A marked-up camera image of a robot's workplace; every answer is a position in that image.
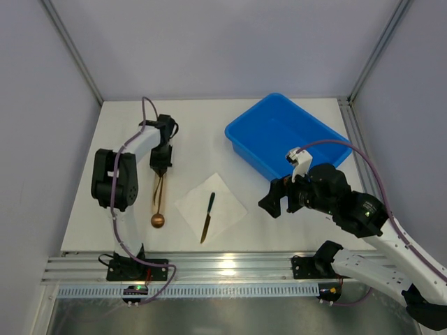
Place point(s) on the aluminium frame post right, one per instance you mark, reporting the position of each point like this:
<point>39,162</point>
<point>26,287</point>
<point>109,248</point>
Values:
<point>385,38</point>

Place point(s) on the aluminium frame post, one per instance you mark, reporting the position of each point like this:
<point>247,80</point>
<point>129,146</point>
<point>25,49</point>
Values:
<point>385,38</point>
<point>61,29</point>

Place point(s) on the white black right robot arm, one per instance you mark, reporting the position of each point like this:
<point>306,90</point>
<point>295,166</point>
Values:
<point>418,283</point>

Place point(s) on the copper spoon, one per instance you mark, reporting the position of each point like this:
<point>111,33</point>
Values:
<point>157,220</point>

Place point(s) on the blue plastic bin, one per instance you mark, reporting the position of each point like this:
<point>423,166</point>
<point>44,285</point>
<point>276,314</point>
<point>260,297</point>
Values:
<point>266,132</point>

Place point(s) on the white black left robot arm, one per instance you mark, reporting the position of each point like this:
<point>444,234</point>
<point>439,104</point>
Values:
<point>115,185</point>

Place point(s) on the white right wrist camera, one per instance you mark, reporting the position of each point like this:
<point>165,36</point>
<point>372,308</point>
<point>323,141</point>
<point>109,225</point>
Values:
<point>301,160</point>

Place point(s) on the aluminium frame post left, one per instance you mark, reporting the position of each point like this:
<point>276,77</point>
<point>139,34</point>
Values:
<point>61,29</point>

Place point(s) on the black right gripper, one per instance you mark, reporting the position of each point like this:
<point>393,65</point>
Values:
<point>290,195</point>

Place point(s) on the white slotted cable duct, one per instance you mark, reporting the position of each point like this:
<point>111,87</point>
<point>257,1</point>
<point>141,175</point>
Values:
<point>189,290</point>

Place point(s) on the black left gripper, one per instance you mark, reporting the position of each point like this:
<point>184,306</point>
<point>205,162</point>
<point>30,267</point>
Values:
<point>160,165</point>

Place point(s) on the beige utensil holder case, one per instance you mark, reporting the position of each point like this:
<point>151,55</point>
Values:
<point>159,194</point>

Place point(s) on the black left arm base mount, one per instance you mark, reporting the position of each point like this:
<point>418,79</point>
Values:
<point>126,269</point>

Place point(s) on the aluminium front rail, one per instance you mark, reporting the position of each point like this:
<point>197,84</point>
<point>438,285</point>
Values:
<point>194,267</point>

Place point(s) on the gold knife green handle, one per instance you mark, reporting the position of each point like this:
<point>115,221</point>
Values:
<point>207,218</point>

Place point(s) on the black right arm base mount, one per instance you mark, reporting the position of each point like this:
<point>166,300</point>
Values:
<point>318,266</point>

